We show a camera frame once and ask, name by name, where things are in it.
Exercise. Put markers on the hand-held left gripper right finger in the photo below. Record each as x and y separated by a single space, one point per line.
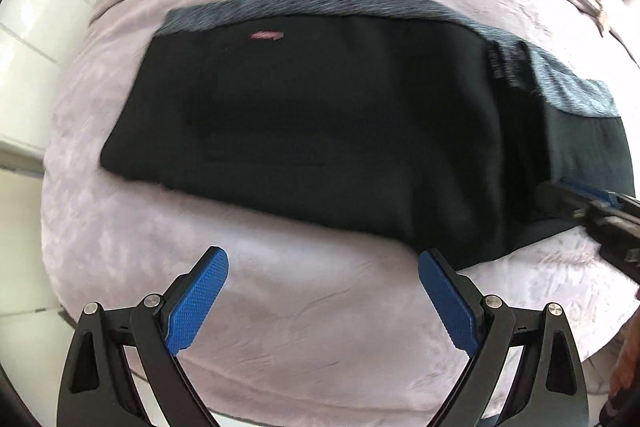
450 302

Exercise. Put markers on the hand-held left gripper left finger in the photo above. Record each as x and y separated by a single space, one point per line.
197 302

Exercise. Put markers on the lilac embossed bedspread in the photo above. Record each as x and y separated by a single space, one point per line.
325 297

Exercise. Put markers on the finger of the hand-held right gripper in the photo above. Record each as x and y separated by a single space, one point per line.
565 202
585 189

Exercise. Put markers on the black pants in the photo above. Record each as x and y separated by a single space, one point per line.
325 132

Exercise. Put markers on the white wardrobe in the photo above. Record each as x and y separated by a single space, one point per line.
30 57

